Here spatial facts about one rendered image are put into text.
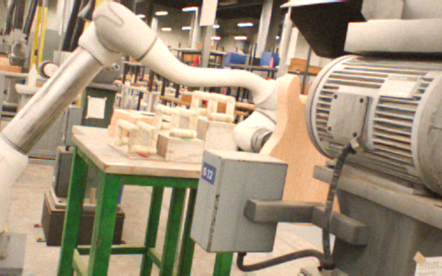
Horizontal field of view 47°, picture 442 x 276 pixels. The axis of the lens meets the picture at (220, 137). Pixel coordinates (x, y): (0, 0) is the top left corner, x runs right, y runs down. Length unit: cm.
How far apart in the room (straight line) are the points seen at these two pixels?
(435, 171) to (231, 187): 38
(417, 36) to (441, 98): 16
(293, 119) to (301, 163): 13
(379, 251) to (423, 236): 9
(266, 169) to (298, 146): 33
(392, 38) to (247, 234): 49
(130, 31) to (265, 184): 68
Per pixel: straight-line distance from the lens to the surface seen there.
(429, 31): 101
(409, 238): 96
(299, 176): 139
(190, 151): 199
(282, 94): 133
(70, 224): 238
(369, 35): 112
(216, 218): 102
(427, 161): 92
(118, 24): 151
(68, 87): 165
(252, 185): 104
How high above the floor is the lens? 126
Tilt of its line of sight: 6 degrees down
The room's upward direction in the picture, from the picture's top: 9 degrees clockwise
